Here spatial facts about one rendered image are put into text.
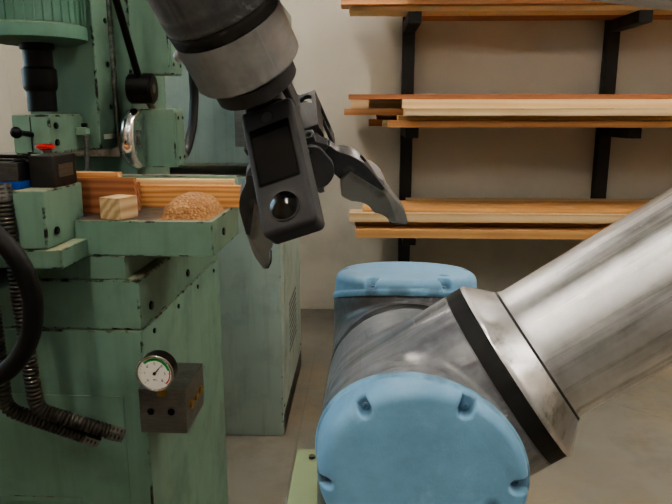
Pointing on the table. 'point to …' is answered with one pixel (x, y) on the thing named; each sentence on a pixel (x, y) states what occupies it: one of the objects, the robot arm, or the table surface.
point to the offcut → (118, 207)
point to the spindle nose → (39, 76)
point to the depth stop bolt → (85, 143)
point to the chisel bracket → (48, 132)
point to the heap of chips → (192, 207)
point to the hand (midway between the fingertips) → (336, 252)
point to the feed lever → (141, 87)
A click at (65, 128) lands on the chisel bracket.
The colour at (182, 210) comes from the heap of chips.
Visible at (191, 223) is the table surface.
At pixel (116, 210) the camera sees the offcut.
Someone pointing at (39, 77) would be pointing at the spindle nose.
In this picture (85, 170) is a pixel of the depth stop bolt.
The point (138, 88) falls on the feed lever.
